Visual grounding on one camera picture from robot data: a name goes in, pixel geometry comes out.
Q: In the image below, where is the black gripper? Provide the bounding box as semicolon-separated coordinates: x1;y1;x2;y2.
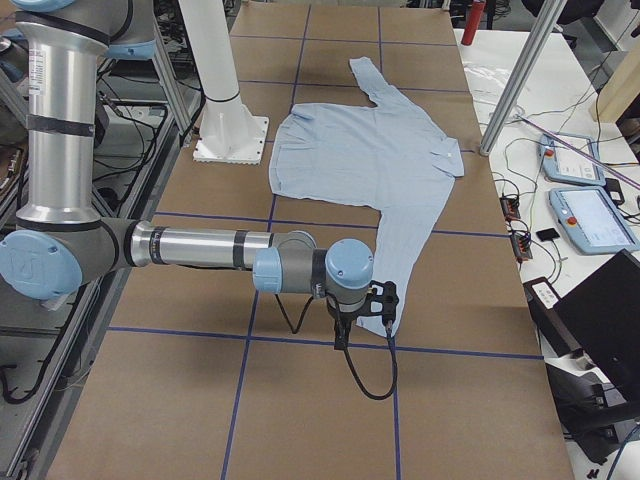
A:
333;312;354;349

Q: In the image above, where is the light blue button shirt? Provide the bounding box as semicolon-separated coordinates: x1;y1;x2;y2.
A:
268;56;467;337

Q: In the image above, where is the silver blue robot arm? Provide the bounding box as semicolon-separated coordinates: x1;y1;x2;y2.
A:
1;1;376;349

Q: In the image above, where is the black power adapter box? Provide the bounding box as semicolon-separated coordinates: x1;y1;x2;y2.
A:
523;277;570;356

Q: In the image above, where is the small black card device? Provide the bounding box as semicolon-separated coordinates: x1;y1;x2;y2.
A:
536;228;560;243

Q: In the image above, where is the black laptop computer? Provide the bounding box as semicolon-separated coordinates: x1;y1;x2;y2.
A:
554;250;640;401

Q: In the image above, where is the near blue teach pendant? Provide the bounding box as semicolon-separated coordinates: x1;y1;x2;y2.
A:
548;186;639;255

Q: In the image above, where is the blue teach pendant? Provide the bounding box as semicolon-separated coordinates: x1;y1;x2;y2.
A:
539;132;605;187
548;186;639;255

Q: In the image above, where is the far blue teach pendant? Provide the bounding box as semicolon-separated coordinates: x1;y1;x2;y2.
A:
539;132;605;187

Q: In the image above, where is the clear plastic bag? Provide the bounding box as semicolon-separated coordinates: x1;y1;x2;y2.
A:
463;61;511;121

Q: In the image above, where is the red cylinder bottle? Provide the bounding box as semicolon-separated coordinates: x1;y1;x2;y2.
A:
461;0;486;46

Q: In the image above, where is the black braided camera cable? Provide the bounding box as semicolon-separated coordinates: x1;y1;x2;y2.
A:
273;292;399;401

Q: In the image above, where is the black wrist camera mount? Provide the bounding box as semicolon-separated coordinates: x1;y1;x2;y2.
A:
356;280;399;330

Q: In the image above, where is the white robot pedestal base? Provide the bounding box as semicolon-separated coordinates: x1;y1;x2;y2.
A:
179;0;269;165

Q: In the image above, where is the aluminium frame post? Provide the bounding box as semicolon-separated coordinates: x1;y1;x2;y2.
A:
479;0;566;156

